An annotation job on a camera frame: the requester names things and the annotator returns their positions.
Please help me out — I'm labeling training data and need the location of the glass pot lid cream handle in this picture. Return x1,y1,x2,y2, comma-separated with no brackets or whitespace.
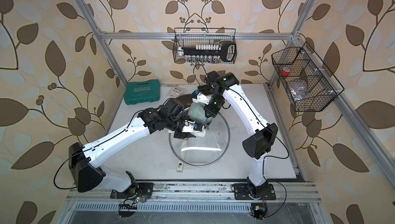
169,113,230,167

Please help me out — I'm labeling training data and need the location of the small clear plastic bag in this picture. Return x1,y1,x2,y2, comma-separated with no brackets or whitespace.
168,86,185,98

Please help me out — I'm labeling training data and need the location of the wire basket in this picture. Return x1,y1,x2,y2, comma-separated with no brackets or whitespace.
271,42,345,112
172,27,237,64

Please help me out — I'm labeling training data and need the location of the aluminium front rail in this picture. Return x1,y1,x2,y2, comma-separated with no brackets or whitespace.
65,180,322,203

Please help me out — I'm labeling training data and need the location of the green fluffy cloth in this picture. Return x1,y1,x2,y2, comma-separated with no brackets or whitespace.
188,102,213,125

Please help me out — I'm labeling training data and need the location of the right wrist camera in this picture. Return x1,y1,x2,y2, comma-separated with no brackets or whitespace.
191,90,211,105

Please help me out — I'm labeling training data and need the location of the black foam tray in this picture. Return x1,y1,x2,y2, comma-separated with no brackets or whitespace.
197,85,214,96

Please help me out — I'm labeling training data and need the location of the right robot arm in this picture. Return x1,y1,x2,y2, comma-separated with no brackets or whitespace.
204,71,278,199

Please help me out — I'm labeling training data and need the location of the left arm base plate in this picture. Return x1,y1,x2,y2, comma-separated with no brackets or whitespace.
110,182,154,199

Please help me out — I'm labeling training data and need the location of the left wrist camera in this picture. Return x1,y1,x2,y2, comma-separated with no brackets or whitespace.
182,123,206,137

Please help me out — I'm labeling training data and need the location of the frying pan cream handle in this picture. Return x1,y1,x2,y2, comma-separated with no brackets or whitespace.
174,94,198,173

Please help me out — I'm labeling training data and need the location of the back wire basket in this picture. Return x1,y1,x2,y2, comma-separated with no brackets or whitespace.
172,27,237,64

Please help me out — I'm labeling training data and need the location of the green tool case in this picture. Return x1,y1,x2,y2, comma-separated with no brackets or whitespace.
123,80,160,105

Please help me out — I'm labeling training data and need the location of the black socket holder tool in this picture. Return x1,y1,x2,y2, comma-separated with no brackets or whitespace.
173,41,237,64

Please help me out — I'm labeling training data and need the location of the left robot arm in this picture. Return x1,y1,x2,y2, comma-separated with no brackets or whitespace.
67,98,199,193

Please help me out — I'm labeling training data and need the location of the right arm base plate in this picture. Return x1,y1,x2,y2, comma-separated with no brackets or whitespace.
231,183,276,201

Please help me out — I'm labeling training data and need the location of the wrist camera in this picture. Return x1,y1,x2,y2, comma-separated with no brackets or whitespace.
182,123,206,137
191,90,211,105

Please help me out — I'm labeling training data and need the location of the right wire basket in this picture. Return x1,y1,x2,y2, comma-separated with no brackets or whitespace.
271,42,345,112

